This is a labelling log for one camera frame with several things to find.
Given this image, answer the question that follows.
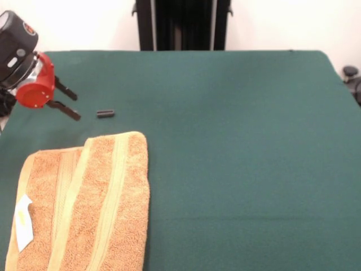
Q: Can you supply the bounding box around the small black rubber pad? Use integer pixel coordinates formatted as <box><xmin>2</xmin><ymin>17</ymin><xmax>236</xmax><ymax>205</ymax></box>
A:
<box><xmin>96</xmin><ymin>108</ymin><xmax>116</xmax><ymax>120</ymax></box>

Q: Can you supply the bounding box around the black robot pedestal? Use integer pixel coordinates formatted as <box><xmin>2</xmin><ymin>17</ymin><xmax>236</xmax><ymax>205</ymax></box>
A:
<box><xmin>131</xmin><ymin>0</ymin><xmax>235</xmax><ymax>52</ymax></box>

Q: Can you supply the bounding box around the tan terry towel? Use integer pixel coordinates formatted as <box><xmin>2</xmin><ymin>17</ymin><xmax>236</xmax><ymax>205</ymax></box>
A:
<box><xmin>5</xmin><ymin>130</ymin><xmax>151</xmax><ymax>271</ymax></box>

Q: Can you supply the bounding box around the grey chair base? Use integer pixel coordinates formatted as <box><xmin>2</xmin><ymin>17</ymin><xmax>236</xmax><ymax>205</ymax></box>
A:
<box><xmin>342</xmin><ymin>65</ymin><xmax>361</xmax><ymax>107</ymax></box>

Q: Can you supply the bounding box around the dark green table cloth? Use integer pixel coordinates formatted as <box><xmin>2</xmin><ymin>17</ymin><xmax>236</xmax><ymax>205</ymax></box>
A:
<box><xmin>0</xmin><ymin>50</ymin><xmax>361</xmax><ymax>271</ymax></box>

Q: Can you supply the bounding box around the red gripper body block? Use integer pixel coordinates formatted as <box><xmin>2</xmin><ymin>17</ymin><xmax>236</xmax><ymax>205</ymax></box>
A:
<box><xmin>15</xmin><ymin>51</ymin><xmax>55</xmax><ymax>110</ymax></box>

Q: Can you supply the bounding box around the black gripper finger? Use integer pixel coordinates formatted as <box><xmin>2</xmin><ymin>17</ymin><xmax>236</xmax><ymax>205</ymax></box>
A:
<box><xmin>46</xmin><ymin>99</ymin><xmax>82</xmax><ymax>123</ymax></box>
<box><xmin>53</xmin><ymin>75</ymin><xmax>78</xmax><ymax>102</ymax></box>

